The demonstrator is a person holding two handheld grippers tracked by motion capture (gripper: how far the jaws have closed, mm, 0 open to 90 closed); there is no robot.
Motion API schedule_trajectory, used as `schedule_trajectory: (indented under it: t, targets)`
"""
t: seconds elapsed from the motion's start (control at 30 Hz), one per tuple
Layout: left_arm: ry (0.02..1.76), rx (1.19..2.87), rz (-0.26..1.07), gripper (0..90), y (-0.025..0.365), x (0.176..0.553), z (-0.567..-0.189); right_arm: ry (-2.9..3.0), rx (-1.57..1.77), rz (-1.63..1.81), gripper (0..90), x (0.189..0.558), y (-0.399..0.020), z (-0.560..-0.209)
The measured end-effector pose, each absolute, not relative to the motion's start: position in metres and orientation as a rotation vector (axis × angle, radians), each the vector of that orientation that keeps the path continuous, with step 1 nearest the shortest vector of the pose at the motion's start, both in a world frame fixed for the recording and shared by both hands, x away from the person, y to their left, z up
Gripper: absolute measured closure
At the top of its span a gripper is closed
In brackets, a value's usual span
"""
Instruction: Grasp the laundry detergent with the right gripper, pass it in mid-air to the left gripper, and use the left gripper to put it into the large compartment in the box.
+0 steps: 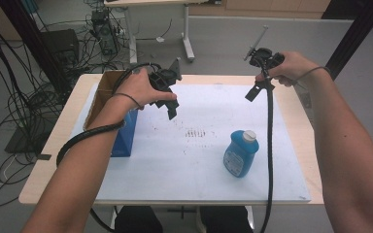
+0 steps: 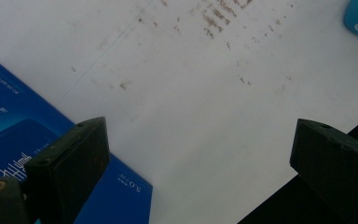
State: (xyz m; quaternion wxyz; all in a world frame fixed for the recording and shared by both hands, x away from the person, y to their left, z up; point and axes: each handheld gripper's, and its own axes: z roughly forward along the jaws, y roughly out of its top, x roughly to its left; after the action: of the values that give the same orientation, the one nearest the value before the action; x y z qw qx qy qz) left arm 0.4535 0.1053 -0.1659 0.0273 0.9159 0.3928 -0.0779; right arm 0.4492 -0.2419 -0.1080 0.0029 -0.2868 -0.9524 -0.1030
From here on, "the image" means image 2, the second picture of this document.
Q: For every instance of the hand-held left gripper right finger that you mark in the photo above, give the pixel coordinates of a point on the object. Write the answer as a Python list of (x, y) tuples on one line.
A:
[(332, 161)]

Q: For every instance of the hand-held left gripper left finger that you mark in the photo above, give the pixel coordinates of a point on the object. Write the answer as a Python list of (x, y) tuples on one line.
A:
[(71, 161)]

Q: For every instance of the blue cardboard box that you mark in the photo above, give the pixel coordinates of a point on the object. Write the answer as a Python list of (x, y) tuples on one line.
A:
[(9, 109)]

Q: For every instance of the white table mat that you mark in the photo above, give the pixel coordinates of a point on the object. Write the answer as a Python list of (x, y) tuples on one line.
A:
[(199, 109)]

